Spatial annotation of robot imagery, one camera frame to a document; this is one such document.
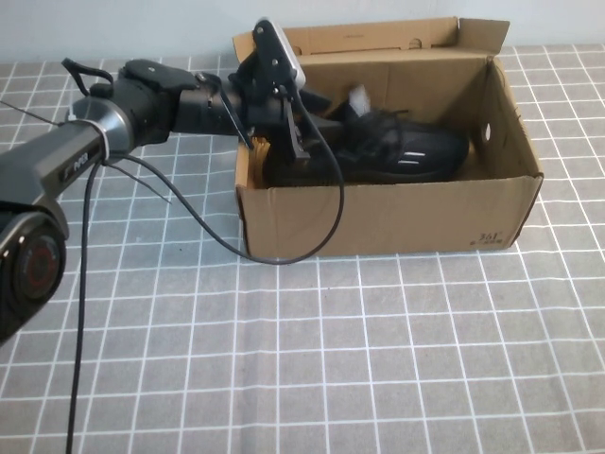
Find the white zip tie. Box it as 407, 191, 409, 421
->
64, 111, 113, 165

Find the black knit sneaker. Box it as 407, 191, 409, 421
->
262, 84, 472, 188

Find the grey white-grid tablecloth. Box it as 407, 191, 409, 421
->
0, 44, 605, 454

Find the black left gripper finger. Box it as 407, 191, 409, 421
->
306, 115, 350, 143
302, 88, 333, 114

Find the brown cardboard shoe box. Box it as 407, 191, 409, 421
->
232, 16, 545, 259

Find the short black looped cable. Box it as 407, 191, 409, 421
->
61, 57, 115, 98

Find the long black camera cable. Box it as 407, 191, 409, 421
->
65, 87, 346, 454

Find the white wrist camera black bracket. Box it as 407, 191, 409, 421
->
251, 17, 309, 92

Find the thin dark cable tie tail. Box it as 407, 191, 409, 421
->
0, 100, 65, 128
107, 160, 173, 206

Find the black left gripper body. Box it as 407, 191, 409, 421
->
219, 65, 311, 161

